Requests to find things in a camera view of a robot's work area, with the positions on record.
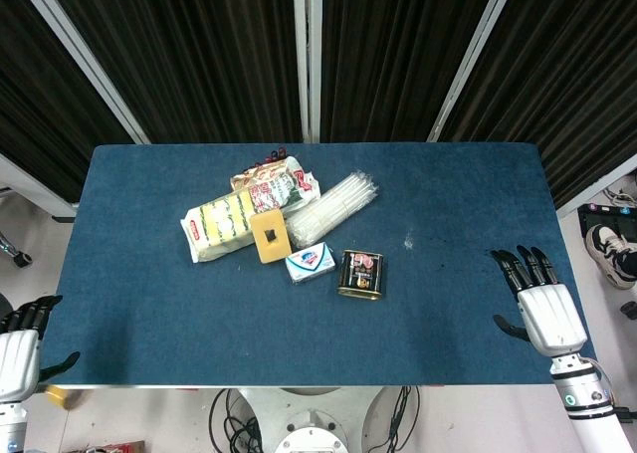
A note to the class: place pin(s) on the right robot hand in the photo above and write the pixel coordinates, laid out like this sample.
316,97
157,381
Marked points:
549,318

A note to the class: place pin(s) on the black gold tin can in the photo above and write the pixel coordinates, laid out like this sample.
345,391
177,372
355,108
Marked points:
360,274

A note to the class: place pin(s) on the blue white soap box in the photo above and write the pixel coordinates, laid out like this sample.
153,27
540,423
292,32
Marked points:
309,263

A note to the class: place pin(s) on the black floor device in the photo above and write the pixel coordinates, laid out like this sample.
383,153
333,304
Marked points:
604,219

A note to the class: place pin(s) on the robot base column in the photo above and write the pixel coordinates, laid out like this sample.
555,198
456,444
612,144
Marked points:
311,425

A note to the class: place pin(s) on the yellow sponge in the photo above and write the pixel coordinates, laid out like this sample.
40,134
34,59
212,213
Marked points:
270,236

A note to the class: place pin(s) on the yellow floor object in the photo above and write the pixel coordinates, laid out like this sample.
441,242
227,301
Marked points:
61,396

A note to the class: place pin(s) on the yellow green noodle packet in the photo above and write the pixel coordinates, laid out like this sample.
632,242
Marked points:
219,226

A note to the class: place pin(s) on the black folding screen panels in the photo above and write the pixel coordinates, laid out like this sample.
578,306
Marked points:
318,60

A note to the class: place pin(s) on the clear straw bundle pack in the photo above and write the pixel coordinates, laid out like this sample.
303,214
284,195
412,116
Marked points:
331,206

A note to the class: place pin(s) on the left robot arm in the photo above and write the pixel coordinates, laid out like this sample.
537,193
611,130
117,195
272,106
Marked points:
10,425

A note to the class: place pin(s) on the black white sneaker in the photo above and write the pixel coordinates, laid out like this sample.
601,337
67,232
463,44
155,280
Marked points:
611,256

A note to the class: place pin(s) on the red white snack bag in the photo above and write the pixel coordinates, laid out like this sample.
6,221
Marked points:
276,186

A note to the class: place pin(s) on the office chair caster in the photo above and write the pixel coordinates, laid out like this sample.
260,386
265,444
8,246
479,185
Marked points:
20,259

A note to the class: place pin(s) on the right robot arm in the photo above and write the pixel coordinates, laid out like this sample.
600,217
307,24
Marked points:
592,403

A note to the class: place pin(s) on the red black clips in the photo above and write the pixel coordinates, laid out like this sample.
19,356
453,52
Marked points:
273,155

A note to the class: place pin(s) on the blue felt table mat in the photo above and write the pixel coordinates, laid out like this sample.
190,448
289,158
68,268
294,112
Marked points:
308,269

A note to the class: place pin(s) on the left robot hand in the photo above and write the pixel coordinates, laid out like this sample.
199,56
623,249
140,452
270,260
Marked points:
17,346

